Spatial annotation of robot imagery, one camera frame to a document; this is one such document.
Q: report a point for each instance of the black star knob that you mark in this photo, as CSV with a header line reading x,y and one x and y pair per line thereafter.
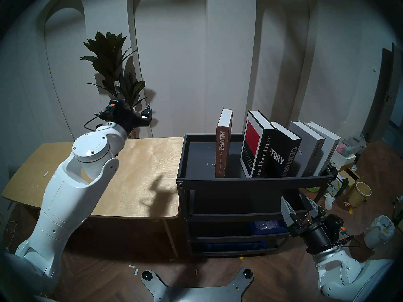
x,y
248,274
147,275

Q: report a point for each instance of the white plastic bottle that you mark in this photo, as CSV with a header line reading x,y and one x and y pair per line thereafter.
x,y
328,203

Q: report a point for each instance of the grey metal robot base plate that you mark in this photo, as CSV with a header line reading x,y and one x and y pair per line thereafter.
x,y
195,293

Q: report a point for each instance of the blue bin with plastic bag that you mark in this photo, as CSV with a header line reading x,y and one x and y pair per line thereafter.
x,y
269,226

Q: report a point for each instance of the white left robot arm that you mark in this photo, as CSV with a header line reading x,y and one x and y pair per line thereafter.
x,y
72,194

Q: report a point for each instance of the brown Homes book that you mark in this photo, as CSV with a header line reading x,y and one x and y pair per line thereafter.
x,y
222,147

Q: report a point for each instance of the white trash bag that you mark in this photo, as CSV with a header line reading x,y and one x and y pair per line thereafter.
x,y
379,232

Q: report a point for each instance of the dark blue flat bin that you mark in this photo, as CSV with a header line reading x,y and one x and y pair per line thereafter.
x,y
233,246

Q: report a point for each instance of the black metal shelf cart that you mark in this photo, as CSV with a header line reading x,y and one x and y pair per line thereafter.
x,y
198,163

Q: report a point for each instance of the black Crime and Punishment book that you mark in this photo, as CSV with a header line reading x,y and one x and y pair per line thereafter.
x,y
252,141

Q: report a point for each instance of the tall green leafy plant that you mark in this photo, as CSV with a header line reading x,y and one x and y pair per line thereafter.
x,y
105,56

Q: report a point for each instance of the light wooden table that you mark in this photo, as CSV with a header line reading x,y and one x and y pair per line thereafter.
x,y
144,178

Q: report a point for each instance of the grey ianra book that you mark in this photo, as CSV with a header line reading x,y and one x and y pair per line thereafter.
x,y
310,150

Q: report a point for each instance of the clear plastic storage box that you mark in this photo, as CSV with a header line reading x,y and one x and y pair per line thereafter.
x,y
351,145

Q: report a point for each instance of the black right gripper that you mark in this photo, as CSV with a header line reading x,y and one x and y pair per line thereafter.
x,y
318,233

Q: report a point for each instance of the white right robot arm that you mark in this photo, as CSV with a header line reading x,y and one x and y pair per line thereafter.
x,y
346,270

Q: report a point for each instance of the brown cardboard box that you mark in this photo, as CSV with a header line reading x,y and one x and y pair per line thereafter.
x,y
349,175

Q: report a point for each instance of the white Design Hotels Yearbook book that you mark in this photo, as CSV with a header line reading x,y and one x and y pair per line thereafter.
x,y
329,144

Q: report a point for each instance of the dark brown door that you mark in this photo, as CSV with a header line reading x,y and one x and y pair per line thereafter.
x,y
379,93

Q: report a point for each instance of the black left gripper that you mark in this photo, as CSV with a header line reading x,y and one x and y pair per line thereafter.
x,y
126,119

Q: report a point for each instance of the black Century book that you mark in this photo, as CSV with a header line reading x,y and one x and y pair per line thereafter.
x,y
283,153

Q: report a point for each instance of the green white carton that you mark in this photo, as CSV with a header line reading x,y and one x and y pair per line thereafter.
x,y
335,185

